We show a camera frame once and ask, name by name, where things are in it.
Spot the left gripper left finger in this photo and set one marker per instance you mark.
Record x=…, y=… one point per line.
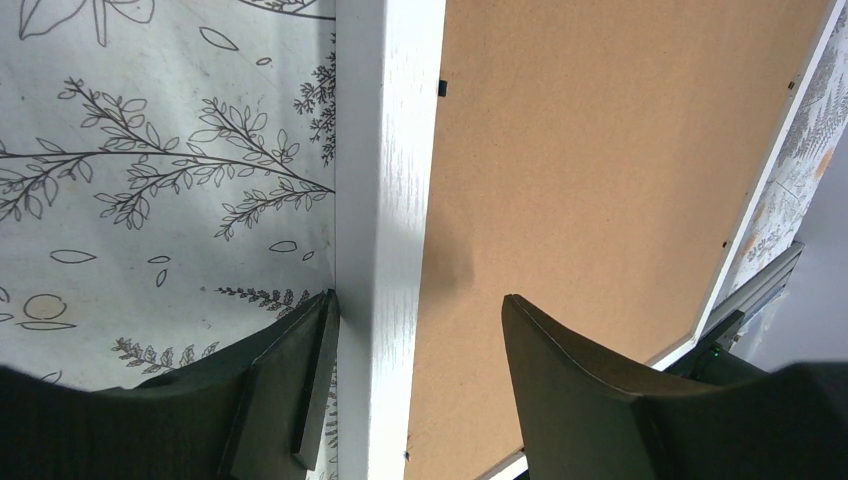
x=252, y=410

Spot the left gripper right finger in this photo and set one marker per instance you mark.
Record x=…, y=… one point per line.
x=588, y=412

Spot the brown backing board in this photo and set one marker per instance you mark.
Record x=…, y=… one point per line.
x=594, y=157

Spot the white picture frame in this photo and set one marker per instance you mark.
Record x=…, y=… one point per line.
x=389, y=84

